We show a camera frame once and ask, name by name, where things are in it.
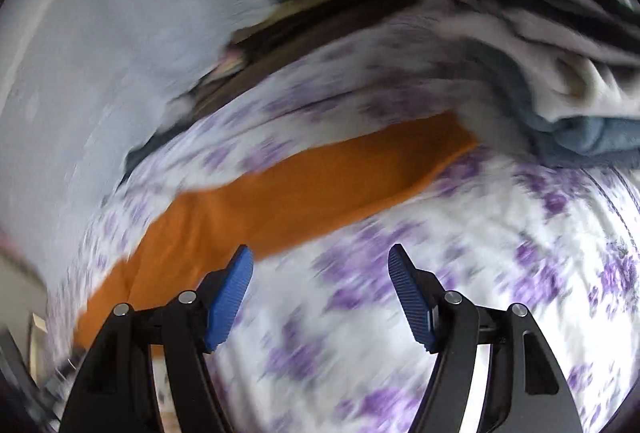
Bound orange knit sweater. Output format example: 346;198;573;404
74;112;477;347

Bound purple floral bed sheet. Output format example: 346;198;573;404
47;12;639;432

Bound dark cloth beside bed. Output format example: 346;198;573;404
119;123;190;184

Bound blue fleece blanket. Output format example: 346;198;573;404
506;79;639;170

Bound white knit blanket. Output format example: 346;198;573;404
423;0;639;122

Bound pink patterned cloth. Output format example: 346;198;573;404
208;46;247;81

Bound white lace curtain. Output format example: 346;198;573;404
1;0;278;286

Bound brown wooden bed frame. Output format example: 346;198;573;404
189;0;416;121

